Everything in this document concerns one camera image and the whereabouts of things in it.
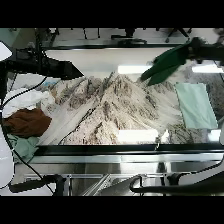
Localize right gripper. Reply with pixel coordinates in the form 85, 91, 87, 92
187, 36, 206, 62

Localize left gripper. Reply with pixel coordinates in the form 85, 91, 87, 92
43, 55, 85, 81

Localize dark green garment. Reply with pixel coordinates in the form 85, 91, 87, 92
139, 41, 193, 86

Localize white garment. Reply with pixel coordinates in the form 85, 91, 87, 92
2, 87, 56, 118

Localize pale green folded garment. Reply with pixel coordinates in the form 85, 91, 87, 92
174, 82, 220, 131

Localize brown garment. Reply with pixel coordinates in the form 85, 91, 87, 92
2, 107, 53, 140

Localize black cable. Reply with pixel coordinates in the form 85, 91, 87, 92
0, 75, 55, 195

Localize silver frame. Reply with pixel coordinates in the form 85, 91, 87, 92
13, 151, 224, 197

